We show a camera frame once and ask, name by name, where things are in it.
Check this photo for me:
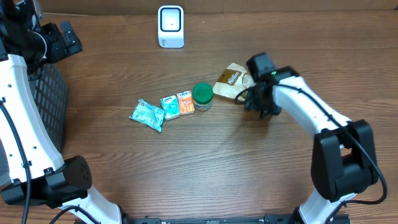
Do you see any grey plastic basket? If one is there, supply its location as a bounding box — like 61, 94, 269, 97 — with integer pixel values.
1, 56, 68, 182

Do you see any mint green wipes pack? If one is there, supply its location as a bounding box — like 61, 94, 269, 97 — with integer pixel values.
129, 99, 165, 133

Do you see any teal tissue pack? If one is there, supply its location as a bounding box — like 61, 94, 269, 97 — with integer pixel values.
160, 95, 180, 121

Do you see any orange tissue pack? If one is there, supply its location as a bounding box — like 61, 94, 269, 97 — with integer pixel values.
177, 90, 195, 115

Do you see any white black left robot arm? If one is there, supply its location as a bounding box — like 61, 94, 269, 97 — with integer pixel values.
1, 1, 128, 223

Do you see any green lid jar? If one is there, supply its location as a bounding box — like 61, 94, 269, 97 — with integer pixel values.
192, 83, 214, 111

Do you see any brown snack bag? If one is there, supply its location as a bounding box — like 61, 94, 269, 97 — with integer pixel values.
213, 63, 255, 99

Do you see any white barcode scanner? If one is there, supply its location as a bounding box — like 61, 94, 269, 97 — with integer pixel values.
157, 5, 185, 49

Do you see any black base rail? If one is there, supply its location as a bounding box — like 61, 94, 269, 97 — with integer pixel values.
133, 213, 352, 224

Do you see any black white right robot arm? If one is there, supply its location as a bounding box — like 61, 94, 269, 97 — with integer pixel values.
243, 53, 388, 223

